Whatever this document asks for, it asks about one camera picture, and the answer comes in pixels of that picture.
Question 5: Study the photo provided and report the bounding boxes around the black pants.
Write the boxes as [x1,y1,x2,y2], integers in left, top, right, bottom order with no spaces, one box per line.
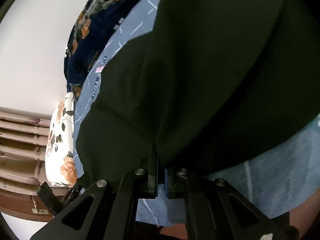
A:
[76,0,319,188]

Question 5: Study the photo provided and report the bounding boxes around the white floral pillow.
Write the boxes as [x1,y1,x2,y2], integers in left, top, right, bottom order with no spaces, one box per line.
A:
[44,92,77,187]

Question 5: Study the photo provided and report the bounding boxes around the blue checked bed sheet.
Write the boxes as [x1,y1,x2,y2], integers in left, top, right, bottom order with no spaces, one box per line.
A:
[72,0,320,227]

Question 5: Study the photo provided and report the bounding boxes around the beige striped curtain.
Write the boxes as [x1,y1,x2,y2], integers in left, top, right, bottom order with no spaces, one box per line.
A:
[1,110,50,195]

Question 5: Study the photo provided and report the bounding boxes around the navy dog print blanket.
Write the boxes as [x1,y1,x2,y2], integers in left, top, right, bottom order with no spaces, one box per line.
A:
[63,0,140,98]

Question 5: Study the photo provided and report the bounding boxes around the brown wooden bed frame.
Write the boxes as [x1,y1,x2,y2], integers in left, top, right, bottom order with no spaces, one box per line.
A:
[0,189,54,222]

